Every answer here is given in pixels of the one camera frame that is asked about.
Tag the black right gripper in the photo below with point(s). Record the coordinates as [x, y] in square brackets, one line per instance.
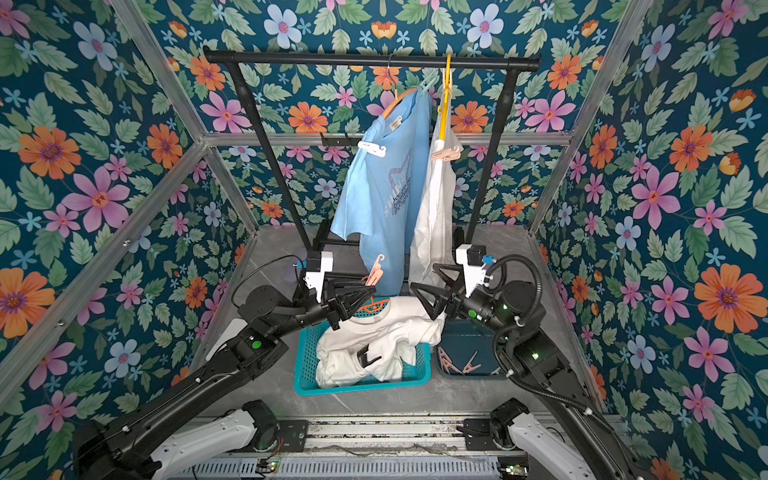
[455, 298]

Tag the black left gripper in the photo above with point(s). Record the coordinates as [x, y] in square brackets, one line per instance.
[334, 302]

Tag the white t-shirt black print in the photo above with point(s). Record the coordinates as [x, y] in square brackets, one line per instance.
[432, 242]

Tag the light blue garment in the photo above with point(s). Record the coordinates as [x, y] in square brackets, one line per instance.
[381, 197]

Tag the yellow plastic hanger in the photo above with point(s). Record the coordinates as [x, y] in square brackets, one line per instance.
[445, 103]

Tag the tan orange plastic hanger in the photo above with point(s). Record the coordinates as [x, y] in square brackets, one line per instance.
[397, 98]

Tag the mint green clothespin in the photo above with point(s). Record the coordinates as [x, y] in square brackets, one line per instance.
[429, 80]

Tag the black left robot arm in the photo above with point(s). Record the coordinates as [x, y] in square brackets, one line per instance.
[154, 441]

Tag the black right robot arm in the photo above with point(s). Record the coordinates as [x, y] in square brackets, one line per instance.
[505, 297]

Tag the teal laundry basket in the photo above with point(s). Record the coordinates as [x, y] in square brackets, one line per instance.
[306, 363]

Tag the dark teal clothespin tray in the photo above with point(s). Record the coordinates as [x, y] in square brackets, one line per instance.
[464, 352]

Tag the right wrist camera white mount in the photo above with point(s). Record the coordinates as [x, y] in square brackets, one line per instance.
[475, 262]

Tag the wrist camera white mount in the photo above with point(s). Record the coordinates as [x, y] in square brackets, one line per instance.
[316, 266]
[475, 262]

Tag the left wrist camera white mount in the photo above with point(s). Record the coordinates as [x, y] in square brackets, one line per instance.
[316, 266]

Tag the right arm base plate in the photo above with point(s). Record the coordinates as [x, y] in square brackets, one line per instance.
[485, 434]

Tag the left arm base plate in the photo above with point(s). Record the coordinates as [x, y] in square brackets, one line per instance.
[284, 436]

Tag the black wall hook rail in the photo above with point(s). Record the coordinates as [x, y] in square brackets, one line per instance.
[344, 140]

